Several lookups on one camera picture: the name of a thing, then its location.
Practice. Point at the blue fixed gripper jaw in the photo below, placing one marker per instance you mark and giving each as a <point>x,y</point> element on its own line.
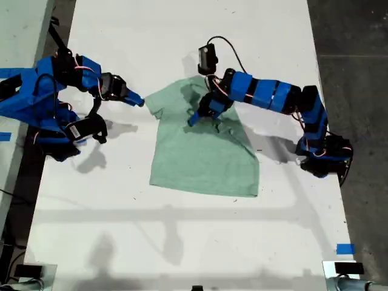
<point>135,94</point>
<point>217,115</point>

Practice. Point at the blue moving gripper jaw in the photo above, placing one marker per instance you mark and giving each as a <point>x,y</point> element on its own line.
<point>204,106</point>
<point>133,102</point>

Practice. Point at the pale green T-shirt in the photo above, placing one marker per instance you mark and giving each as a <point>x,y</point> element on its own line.
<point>197,163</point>

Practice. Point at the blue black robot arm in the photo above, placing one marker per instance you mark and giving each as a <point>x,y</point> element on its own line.
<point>272,91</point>
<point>30,97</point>

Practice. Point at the black table strut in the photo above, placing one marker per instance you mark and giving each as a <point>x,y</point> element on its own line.
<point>57,33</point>

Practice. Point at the long blue tape strip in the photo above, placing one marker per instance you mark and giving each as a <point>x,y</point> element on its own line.
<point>15,72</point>

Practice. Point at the pale side table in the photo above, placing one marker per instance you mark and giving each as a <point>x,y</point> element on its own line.
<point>18,30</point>

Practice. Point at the short blue tape strip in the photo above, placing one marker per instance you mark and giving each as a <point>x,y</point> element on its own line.
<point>5,136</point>

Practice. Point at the square blue tape patch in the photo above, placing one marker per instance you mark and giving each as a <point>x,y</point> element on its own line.
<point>345,248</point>

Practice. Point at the shiny metal plate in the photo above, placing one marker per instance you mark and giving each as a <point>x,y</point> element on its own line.
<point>329,272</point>
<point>50,279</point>

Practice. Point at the small black box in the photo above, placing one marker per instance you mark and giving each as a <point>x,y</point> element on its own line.
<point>348,268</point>
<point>28,270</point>

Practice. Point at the black camera box with label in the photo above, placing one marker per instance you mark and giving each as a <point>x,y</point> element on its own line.
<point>85,127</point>

